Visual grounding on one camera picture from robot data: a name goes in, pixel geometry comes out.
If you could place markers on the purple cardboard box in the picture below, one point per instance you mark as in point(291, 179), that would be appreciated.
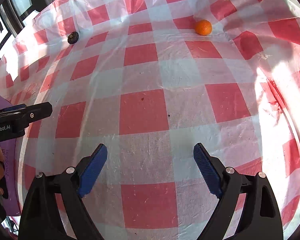
point(8, 182)

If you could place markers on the dark passion fruit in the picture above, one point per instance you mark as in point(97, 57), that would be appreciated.
point(73, 37)
point(2, 189)

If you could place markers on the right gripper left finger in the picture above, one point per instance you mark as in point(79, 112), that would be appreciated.
point(40, 218)

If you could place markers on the red white checkered tablecloth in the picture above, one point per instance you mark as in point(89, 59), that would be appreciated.
point(141, 81)

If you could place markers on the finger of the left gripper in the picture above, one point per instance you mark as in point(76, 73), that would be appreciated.
point(13, 108)
point(31, 113)

